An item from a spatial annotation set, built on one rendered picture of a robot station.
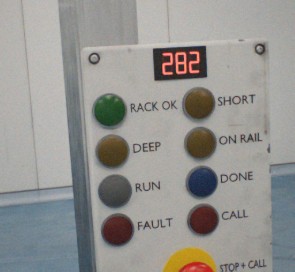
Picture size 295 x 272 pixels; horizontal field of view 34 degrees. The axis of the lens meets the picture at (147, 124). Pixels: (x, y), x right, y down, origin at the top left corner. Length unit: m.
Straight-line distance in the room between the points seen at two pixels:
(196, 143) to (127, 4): 0.15
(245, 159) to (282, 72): 4.04
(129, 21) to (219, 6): 3.80
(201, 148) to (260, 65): 0.09
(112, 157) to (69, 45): 1.17
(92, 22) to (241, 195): 0.22
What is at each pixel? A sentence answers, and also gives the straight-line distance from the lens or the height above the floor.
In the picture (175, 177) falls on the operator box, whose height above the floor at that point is 1.06.
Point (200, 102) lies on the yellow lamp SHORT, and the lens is 0.43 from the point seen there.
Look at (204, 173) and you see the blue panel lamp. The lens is 0.44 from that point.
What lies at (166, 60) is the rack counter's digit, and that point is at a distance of 0.42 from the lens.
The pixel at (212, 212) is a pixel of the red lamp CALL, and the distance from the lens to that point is 0.45.
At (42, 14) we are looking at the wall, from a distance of 4.02.
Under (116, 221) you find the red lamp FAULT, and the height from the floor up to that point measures 1.03.
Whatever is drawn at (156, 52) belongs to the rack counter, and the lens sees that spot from 0.42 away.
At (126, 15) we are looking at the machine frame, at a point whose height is 1.21.
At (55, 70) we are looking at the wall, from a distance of 4.00.
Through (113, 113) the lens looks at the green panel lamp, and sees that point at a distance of 0.41.
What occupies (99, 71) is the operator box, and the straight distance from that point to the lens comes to 0.42.
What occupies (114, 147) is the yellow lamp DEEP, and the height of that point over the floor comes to 1.10.
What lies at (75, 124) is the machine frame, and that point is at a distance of 1.59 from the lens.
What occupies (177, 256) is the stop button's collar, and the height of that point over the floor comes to 0.99.
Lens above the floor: 1.18
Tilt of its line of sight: 9 degrees down
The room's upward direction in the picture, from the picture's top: 3 degrees counter-clockwise
